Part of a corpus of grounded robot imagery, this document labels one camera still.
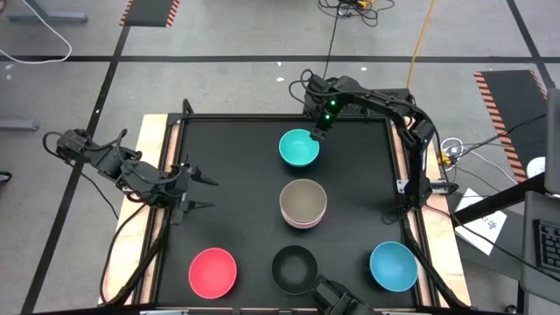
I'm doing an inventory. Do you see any grey monitor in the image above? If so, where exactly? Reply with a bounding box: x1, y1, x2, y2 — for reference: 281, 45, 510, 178
544, 87, 560, 196

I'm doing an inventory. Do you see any grey desk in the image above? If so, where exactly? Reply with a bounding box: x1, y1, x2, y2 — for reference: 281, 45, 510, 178
519, 190, 560, 307

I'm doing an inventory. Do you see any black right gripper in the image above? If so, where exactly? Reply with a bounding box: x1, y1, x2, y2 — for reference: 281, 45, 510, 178
309, 108, 337, 142

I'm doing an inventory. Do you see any white paper sheet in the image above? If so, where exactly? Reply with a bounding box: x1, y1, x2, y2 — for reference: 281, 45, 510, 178
453, 187, 508, 256

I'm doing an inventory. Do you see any black computer power cable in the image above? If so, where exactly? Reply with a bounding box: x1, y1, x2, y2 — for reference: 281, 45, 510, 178
321, 10, 343, 81

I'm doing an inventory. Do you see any black keyboard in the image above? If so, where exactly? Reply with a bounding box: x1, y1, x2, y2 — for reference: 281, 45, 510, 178
532, 217, 560, 275

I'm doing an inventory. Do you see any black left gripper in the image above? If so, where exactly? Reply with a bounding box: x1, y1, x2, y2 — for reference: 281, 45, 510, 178
161, 162, 220, 225

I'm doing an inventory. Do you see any yellow floor cable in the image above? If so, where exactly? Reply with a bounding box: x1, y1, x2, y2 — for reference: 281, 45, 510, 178
405, 0, 437, 91

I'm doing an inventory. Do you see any wooden table side board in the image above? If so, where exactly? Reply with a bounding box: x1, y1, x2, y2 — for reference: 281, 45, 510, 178
99, 114, 180, 306
391, 114, 473, 307

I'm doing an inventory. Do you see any white round object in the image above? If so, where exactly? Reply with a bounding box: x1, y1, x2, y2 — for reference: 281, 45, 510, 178
525, 156, 547, 179

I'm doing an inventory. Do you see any small hazard-striped black mat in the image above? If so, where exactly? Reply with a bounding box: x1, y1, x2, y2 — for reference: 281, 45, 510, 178
119, 0, 181, 29

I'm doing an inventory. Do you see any large hazard-striped black mat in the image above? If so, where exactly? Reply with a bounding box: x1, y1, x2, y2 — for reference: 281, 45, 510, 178
473, 69, 548, 184

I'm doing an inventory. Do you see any black sleeved cable harness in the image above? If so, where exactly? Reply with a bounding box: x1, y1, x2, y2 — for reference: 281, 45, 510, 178
400, 209, 472, 310
99, 203, 172, 306

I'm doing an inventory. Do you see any white floor cable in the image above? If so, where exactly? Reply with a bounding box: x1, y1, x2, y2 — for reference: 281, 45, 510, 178
0, 0, 74, 66

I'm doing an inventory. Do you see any turquoise bowl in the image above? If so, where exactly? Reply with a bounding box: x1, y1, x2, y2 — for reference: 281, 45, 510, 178
277, 128, 320, 168

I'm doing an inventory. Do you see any taupe bowl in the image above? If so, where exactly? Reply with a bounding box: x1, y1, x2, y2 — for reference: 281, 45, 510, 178
279, 178, 328, 222

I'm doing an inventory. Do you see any grey desk foot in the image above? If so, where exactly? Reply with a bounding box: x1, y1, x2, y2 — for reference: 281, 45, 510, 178
0, 118, 40, 133
6, 0, 88, 25

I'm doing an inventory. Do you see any orange bowl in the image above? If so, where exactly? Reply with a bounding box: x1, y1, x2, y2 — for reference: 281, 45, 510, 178
283, 212, 326, 230

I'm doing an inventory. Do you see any thin black cable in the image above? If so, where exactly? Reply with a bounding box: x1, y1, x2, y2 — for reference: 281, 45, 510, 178
454, 114, 547, 158
69, 168, 120, 220

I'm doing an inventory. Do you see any black computer case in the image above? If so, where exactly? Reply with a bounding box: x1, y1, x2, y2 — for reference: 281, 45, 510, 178
304, 88, 417, 117

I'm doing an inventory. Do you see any tangled black cable bundle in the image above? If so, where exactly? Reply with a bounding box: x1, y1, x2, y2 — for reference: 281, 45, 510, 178
318, 0, 396, 28

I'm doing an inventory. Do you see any blue bowl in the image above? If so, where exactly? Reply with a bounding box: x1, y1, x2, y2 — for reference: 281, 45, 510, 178
368, 241, 419, 293

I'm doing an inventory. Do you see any red bowl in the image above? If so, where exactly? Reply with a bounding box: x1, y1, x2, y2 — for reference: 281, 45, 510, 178
187, 247, 238, 300

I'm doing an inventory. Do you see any white adapter cable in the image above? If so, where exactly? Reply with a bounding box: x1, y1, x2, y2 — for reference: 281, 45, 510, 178
439, 136, 518, 186

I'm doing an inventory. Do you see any black bowl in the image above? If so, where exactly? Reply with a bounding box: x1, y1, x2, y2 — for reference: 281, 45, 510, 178
270, 244, 319, 296

